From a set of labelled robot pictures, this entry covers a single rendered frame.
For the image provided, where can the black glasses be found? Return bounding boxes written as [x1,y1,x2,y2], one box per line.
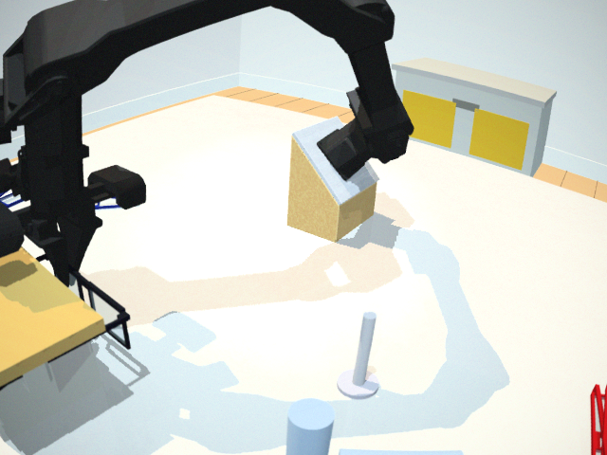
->
[48,264,131,363]

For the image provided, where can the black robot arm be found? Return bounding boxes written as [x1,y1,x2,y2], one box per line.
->
[0,0,414,180]

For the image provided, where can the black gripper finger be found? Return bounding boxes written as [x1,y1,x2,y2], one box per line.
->
[23,230,70,287]
[57,215,103,271]

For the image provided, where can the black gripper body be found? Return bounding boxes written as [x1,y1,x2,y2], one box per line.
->
[0,132,147,258]

